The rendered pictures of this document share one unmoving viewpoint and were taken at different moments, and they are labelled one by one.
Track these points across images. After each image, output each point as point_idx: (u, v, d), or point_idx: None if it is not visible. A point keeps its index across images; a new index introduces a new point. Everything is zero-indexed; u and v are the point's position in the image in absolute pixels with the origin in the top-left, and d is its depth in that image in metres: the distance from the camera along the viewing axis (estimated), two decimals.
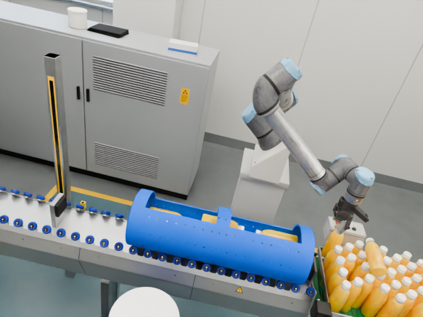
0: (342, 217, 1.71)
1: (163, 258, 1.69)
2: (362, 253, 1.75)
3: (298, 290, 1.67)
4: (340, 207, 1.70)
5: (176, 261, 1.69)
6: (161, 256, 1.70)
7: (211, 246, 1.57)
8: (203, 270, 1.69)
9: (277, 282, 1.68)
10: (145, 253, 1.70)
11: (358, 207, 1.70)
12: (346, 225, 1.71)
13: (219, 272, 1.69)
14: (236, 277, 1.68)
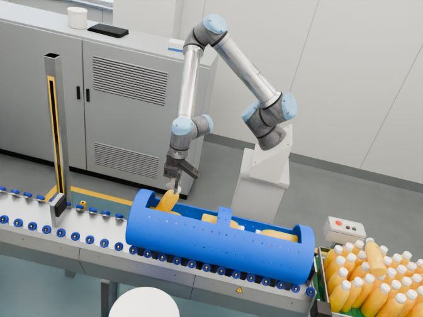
0: (170, 173, 1.58)
1: (163, 258, 1.69)
2: (362, 253, 1.75)
3: (298, 290, 1.67)
4: (168, 163, 1.58)
5: (176, 261, 1.69)
6: (161, 256, 1.70)
7: (211, 246, 1.57)
8: (203, 270, 1.69)
9: (277, 282, 1.68)
10: (145, 253, 1.70)
11: (187, 163, 1.58)
12: (175, 182, 1.59)
13: (219, 272, 1.69)
14: (236, 277, 1.68)
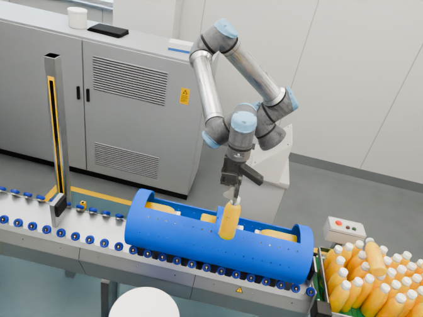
0: (229, 180, 1.33)
1: (163, 257, 1.69)
2: (362, 253, 1.75)
3: (299, 290, 1.67)
4: (225, 168, 1.33)
5: (176, 261, 1.69)
6: (161, 256, 1.70)
7: (210, 246, 1.57)
8: (204, 271, 1.69)
9: (276, 283, 1.68)
10: (145, 254, 1.70)
11: (248, 167, 1.32)
12: (235, 191, 1.33)
13: (219, 272, 1.69)
14: (237, 277, 1.68)
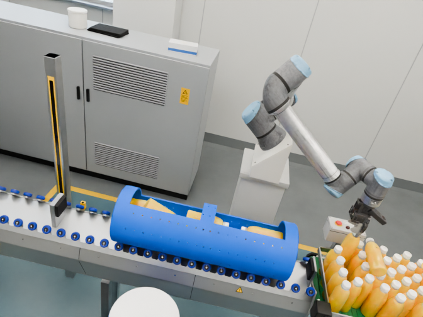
0: (359, 219, 1.66)
1: (160, 256, 1.70)
2: (362, 253, 1.75)
3: (299, 290, 1.67)
4: (356, 210, 1.65)
5: (177, 260, 1.69)
6: (163, 257, 1.70)
7: (195, 242, 1.57)
8: (208, 263, 1.69)
9: (284, 285, 1.68)
10: (149, 253, 1.70)
11: (375, 210, 1.65)
12: (363, 228, 1.66)
13: (222, 269, 1.69)
14: (235, 272, 1.69)
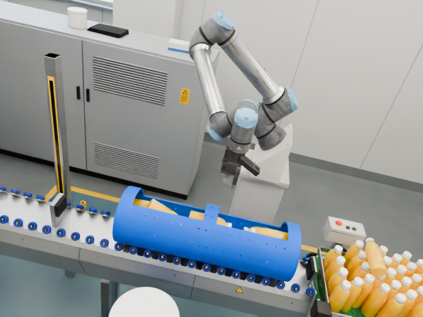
0: (229, 170, 1.46)
1: (160, 255, 1.70)
2: (362, 253, 1.75)
3: (299, 290, 1.67)
4: (226, 159, 1.46)
5: (177, 260, 1.69)
6: (162, 258, 1.70)
7: (198, 243, 1.57)
8: (210, 265, 1.69)
9: (283, 288, 1.68)
10: (149, 253, 1.70)
11: (247, 158, 1.45)
12: (233, 179, 1.47)
13: (223, 270, 1.69)
14: (236, 272, 1.69)
